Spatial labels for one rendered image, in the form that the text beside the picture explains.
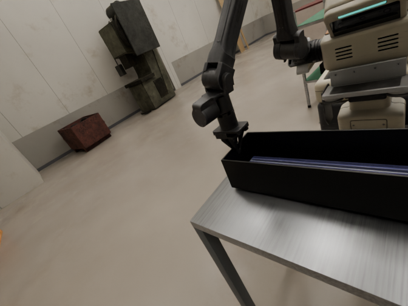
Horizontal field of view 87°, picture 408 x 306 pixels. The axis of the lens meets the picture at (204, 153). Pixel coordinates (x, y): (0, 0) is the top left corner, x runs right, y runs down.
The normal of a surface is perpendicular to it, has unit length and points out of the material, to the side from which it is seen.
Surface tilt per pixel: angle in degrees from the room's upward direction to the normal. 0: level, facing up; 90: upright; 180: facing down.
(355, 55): 98
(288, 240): 0
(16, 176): 90
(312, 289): 0
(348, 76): 90
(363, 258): 0
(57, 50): 90
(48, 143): 90
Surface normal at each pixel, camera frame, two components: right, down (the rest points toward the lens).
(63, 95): 0.66, 0.10
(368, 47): -0.52, 0.69
